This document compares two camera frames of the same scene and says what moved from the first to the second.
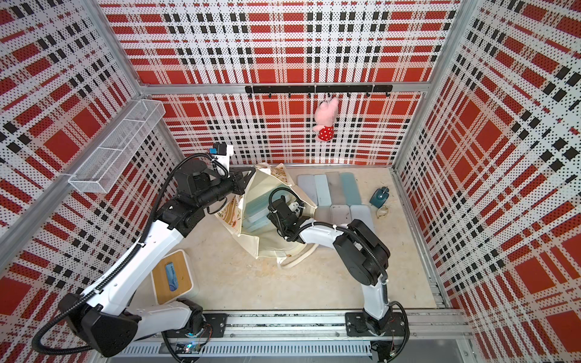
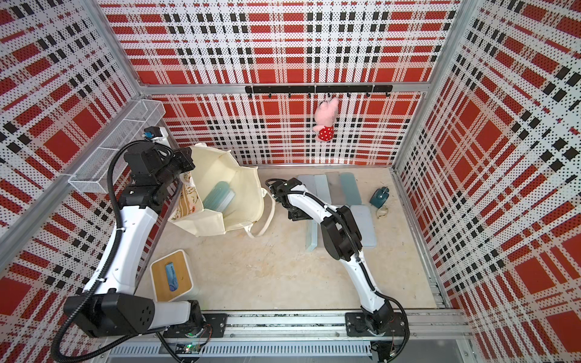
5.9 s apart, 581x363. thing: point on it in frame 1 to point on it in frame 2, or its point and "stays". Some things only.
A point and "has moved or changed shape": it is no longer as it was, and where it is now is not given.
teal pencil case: x=351 y=189 stays
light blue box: x=362 y=212 stays
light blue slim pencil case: x=322 y=190 stays
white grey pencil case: x=307 y=183 stays
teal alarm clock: x=379 y=197 stays
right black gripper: x=273 y=219 to x=294 y=217
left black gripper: x=238 y=182 to x=182 y=154
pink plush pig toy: x=325 y=116 stays
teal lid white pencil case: x=256 y=214 has moved or changed shape
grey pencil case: x=337 y=196 stays
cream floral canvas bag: x=246 y=216 has moved or changed shape
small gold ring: x=382 y=212 stays
